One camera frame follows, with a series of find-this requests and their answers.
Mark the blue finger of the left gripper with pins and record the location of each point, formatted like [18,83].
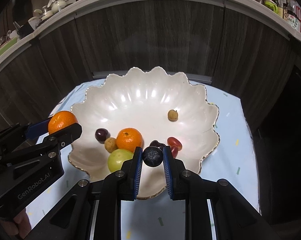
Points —
[38,129]

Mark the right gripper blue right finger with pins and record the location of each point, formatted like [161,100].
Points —
[173,168]

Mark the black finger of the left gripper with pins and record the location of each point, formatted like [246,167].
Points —
[59,140]

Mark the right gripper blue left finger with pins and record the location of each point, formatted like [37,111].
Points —
[132,169]

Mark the green apple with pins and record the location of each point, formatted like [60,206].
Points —
[117,158]

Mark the orange tangerine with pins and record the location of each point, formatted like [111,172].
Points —
[129,139]
[61,120]

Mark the small dark blueberry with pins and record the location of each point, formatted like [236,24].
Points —
[152,156]

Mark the tan longan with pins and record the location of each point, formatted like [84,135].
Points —
[110,144]
[172,115]

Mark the person left hand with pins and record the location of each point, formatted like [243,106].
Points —
[19,226]

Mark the white scalloped ceramic bowl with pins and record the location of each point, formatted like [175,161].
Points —
[141,100]

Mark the green basin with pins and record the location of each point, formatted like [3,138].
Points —
[8,45]

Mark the white teapot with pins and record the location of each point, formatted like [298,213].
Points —
[57,6]

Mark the green bottle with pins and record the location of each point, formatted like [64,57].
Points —
[271,5]

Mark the soy sauce bottle red handle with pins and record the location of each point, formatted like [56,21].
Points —
[292,14]

